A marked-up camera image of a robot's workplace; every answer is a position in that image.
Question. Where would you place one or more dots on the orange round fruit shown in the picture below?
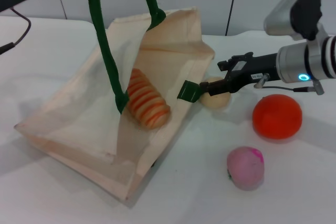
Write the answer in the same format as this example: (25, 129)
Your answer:
(277, 116)

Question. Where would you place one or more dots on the cream round egg yolk pastry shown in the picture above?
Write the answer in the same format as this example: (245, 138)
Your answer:
(215, 102)

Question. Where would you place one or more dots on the pink peach bun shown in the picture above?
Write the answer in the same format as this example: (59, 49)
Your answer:
(245, 169)

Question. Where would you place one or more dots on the orange striped bread loaf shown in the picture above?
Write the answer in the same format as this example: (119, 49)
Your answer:
(147, 103)

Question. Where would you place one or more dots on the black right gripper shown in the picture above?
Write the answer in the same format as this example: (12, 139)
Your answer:
(252, 69)

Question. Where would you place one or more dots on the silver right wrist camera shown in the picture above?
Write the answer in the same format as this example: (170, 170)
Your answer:
(291, 11)

